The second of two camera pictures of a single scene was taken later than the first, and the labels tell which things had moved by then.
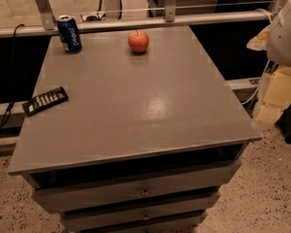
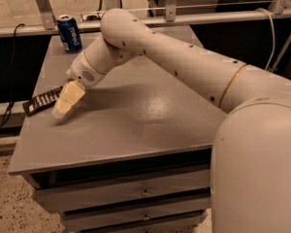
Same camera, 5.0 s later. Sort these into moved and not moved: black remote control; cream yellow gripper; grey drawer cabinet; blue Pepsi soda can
Moved: cream yellow gripper
Not moved: black remote control; grey drawer cabinet; blue Pepsi soda can
